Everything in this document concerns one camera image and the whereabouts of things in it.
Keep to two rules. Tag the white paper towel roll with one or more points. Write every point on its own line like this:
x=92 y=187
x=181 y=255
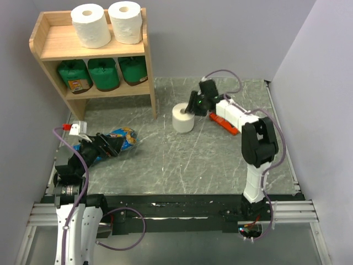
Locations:
x=126 y=20
x=182 y=121
x=90 y=24

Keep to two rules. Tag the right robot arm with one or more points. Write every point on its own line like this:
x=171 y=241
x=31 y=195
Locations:
x=259 y=144

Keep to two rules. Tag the wooden shelf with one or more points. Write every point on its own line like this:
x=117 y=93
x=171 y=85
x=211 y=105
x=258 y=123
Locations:
x=54 y=39

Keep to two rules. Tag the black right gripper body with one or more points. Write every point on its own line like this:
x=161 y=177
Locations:
x=200 y=109

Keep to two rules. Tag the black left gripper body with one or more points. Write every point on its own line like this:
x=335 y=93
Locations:
x=90 y=149

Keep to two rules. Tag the green roll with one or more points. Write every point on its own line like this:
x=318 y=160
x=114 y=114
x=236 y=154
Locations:
x=75 y=75
x=104 y=73
x=133 y=69

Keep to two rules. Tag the blue chips bag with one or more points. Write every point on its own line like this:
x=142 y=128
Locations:
x=130 y=139

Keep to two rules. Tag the orange razor package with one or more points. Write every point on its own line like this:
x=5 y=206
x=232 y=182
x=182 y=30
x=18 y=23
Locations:
x=223 y=123

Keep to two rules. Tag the white paper towel roll back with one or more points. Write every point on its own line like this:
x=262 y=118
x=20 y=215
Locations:
x=182 y=121

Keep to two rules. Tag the white paper towel roll front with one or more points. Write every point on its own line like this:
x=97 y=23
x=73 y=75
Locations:
x=126 y=20

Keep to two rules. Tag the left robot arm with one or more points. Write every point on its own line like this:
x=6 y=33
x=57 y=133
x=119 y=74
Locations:
x=79 y=213

